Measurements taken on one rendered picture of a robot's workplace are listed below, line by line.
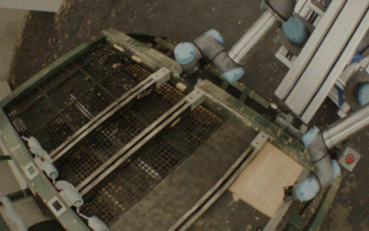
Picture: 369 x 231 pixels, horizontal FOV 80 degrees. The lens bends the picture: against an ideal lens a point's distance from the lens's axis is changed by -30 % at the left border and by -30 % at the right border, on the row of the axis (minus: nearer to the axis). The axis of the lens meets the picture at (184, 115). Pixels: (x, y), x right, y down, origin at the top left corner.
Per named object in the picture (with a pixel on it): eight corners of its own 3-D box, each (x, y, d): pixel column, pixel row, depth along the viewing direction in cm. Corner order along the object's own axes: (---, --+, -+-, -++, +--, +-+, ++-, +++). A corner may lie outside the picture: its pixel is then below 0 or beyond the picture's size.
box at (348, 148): (358, 148, 147) (361, 156, 132) (349, 163, 151) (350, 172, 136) (346, 139, 151) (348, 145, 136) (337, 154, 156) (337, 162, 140)
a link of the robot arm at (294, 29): (297, 48, 128) (294, 45, 117) (280, 29, 131) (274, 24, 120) (312, 35, 123) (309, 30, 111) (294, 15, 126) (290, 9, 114)
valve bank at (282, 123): (329, 131, 174) (328, 138, 153) (319, 148, 179) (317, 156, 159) (277, 93, 193) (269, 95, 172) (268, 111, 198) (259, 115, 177)
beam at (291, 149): (336, 183, 157) (344, 175, 149) (330, 196, 151) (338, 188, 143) (111, 36, 241) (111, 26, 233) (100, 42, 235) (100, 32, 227)
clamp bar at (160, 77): (171, 80, 198) (174, 52, 180) (37, 188, 134) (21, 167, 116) (160, 73, 202) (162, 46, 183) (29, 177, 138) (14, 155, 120)
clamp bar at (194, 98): (206, 102, 187) (211, 73, 169) (64, 223, 124) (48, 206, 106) (193, 94, 191) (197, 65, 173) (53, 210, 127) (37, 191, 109)
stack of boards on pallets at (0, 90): (52, 156, 452) (29, 162, 404) (44, 188, 494) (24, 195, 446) (11, 79, 532) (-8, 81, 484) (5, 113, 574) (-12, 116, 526)
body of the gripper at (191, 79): (180, 79, 133) (174, 68, 121) (193, 65, 133) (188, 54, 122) (192, 89, 130) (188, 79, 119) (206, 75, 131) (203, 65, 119)
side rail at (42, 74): (105, 45, 232) (105, 35, 223) (6, 116, 173) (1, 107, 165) (101, 42, 235) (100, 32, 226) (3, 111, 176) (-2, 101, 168)
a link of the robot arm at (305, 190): (323, 190, 81) (304, 204, 81) (315, 192, 91) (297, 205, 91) (315, 172, 84) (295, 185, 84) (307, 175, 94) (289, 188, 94)
